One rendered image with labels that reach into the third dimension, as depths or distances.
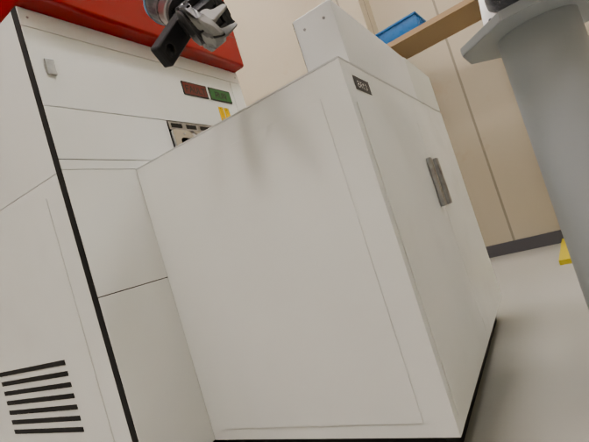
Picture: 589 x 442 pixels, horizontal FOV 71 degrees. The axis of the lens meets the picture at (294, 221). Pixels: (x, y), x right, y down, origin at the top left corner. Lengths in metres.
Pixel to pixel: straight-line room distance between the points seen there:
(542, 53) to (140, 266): 1.02
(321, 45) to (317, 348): 0.64
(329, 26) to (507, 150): 2.32
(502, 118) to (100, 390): 2.77
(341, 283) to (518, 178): 2.39
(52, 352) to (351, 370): 0.75
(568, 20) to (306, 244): 0.69
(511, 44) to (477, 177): 2.14
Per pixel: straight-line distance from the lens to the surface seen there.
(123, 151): 1.19
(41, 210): 1.16
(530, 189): 3.12
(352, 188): 0.81
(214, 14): 0.82
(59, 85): 1.18
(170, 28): 0.91
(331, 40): 0.93
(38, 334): 1.29
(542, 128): 1.04
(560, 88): 1.03
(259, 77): 4.02
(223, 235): 0.99
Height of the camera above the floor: 0.51
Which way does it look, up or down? 3 degrees up
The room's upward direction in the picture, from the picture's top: 17 degrees counter-clockwise
